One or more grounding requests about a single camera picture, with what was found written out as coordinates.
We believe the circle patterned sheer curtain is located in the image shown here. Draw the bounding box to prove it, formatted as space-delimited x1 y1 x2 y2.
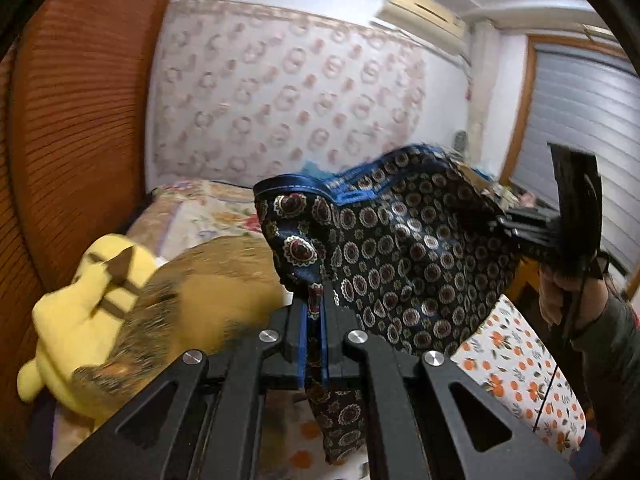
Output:
151 0 429 189

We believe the grey window blind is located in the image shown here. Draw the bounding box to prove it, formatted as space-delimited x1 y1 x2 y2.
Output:
510 42 640 273

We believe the person's right forearm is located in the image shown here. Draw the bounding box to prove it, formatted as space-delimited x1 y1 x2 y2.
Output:
570 280 640 413

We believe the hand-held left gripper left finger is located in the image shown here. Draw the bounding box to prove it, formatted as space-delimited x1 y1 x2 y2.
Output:
50 300 307 480

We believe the orange print bedsheet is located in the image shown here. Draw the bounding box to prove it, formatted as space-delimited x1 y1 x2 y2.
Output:
260 294 587 480

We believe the wall air conditioner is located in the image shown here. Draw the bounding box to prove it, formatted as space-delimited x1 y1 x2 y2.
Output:
370 0 469 57

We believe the beige tied curtain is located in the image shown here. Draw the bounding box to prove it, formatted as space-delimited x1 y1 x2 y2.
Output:
466 20 502 182

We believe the navy patterned satin garment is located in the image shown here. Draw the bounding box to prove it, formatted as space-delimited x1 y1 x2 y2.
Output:
252 144 522 464

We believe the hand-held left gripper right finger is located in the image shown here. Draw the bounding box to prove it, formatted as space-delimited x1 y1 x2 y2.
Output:
321 305 577 480

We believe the wooden slatted wardrobe door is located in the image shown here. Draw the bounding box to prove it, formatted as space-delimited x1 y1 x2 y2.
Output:
0 0 187 411

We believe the person's right hand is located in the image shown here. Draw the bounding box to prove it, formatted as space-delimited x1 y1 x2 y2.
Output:
538 260 608 327

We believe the brown patterned pillow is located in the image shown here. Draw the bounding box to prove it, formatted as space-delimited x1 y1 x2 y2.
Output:
70 237 297 427

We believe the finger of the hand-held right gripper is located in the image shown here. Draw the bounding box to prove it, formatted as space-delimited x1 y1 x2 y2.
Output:
496 214 560 251

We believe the yellow plush toy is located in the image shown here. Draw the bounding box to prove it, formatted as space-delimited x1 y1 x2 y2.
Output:
17 232 167 432

